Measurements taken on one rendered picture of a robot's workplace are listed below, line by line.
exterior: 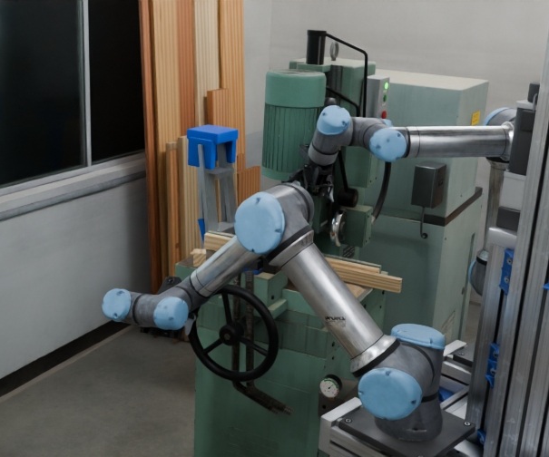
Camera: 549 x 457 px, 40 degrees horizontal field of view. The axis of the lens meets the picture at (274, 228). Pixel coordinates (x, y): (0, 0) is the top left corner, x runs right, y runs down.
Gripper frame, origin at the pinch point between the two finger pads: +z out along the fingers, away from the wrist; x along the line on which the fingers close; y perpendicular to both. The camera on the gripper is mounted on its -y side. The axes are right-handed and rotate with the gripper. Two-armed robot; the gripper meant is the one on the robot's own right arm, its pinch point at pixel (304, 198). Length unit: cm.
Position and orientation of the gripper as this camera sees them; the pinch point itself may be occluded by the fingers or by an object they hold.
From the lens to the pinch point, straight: 216.8
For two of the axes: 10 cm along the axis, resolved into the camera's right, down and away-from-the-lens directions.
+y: 1.7, 8.0, -5.8
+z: -1.8, 6.0, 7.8
